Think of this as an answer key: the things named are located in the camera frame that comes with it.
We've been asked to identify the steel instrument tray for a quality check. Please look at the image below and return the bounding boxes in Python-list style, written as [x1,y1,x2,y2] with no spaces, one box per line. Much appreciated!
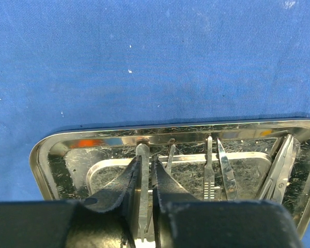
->
[29,119,310,246]

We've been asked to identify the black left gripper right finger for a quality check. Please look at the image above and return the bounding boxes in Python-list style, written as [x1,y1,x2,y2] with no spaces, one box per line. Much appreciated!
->
[151,156,303,247]

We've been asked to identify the steel surgical scissors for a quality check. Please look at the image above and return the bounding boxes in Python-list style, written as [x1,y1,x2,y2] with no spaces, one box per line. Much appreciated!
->
[258,134,300,204]

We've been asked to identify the pointed steel tweezers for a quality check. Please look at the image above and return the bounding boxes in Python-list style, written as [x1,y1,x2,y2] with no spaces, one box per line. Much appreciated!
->
[216,138,239,200]

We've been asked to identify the steel scalpel handle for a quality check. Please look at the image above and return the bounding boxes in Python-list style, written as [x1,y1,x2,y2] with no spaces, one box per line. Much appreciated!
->
[165,144,176,175]
[203,135,220,201]

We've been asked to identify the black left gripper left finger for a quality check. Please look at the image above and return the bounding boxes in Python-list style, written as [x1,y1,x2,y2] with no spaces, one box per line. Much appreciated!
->
[0,157,142,247]

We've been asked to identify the blue cloth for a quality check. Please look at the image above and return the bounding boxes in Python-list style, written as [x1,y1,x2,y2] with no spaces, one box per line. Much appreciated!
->
[0,0,310,248]

